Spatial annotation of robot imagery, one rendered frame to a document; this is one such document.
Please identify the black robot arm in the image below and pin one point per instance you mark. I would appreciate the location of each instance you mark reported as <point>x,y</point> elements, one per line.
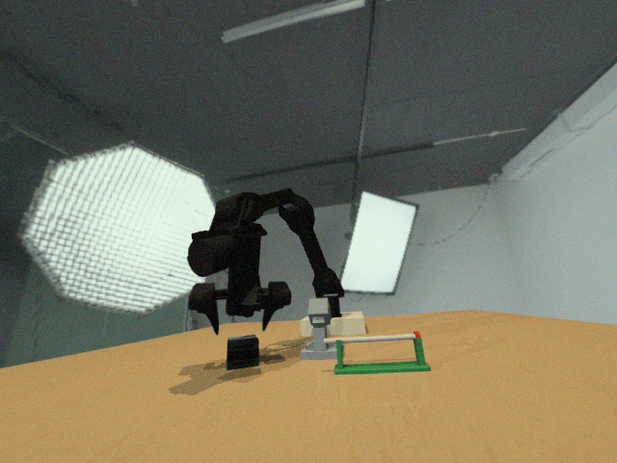
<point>233,239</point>

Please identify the grey cylinder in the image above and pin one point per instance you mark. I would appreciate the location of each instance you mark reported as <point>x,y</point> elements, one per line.
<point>413,336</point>

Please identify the green u-shaped stand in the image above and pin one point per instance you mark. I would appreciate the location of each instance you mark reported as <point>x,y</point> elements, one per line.
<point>376,368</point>

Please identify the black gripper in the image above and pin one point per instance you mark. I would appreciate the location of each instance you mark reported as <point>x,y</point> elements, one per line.
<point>203,297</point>

